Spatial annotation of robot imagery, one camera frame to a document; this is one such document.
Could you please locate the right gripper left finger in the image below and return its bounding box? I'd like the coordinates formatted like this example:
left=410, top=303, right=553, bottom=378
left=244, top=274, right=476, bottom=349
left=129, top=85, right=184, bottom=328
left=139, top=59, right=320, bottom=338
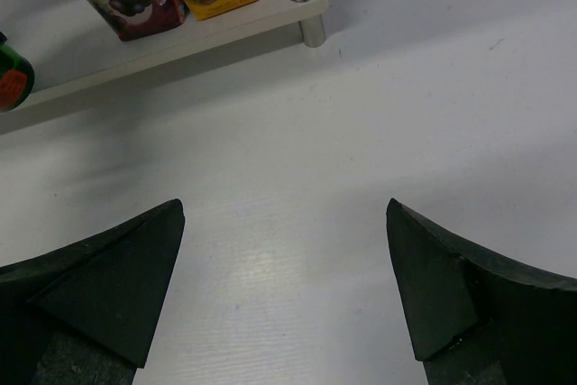
left=1, top=198, right=184, bottom=384

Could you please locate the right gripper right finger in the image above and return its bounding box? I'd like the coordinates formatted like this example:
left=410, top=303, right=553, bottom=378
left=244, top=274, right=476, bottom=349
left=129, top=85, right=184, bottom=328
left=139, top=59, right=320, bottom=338
left=386, top=199, right=576, bottom=384

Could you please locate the green glass bottle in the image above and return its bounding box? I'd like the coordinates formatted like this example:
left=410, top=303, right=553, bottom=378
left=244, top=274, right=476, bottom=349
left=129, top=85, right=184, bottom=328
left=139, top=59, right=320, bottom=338
left=0, top=33, right=35, bottom=113

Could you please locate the white two-tier wooden shelf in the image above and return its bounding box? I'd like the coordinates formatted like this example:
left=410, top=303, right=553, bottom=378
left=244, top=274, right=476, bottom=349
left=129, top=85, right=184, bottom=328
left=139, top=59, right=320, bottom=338
left=1, top=0, right=329, bottom=133

